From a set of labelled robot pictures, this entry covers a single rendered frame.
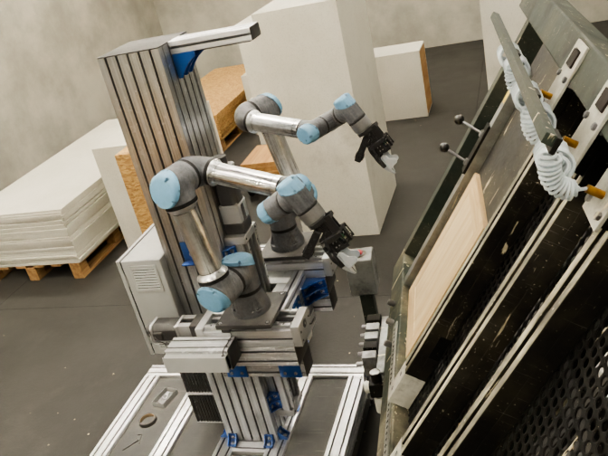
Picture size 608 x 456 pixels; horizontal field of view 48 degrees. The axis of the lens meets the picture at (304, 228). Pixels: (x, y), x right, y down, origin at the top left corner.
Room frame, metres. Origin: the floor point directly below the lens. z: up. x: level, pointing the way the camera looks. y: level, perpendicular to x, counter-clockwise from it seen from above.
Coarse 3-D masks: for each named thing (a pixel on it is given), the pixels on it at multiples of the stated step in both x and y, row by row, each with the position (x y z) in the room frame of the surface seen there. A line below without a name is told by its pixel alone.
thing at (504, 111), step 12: (504, 108) 2.25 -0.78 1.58; (492, 120) 2.29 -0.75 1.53; (504, 120) 2.26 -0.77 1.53; (492, 132) 2.27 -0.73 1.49; (492, 144) 2.27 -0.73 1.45; (480, 156) 2.28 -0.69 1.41; (468, 168) 2.29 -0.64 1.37; (468, 180) 2.29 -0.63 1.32; (456, 192) 2.31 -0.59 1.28; (456, 204) 2.31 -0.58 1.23; (444, 216) 2.32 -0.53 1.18; (432, 228) 2.37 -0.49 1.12; (432, 240) 2.34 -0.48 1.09; (420, 252) 2.37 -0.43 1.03; (420, 264) 2.35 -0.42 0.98; (408, 276) 2.37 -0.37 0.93
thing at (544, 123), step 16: (496, 16) 1.94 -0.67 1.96; (496, 32) 1.82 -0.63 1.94; (512, 48) 1.57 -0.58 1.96; (512, 64) 1.46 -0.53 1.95; (528, 64) 1.66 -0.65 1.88; (528, 80) 1.32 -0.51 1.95; (512, 96) 1.54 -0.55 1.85; (528, 96) 1.21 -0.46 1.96; (528, 112) 1.16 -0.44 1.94; (544, 112) 1.11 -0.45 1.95; (544, 128) 1.03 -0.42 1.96; (544, 144) 1.15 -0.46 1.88; (544, 160) 1.10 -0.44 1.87
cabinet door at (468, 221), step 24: (480, 192) 2.09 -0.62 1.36; (456, 216) 2.21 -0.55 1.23; (480, 216) 1.92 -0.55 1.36; (456, 240) 2.06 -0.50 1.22; (432, 264) 2.19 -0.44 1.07; (456, 264) 1.90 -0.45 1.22; (432, 288) 2.04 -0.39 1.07; (408, 312) 2.17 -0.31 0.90; (432, 312) 1.89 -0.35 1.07; (408, 336) 2.02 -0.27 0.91
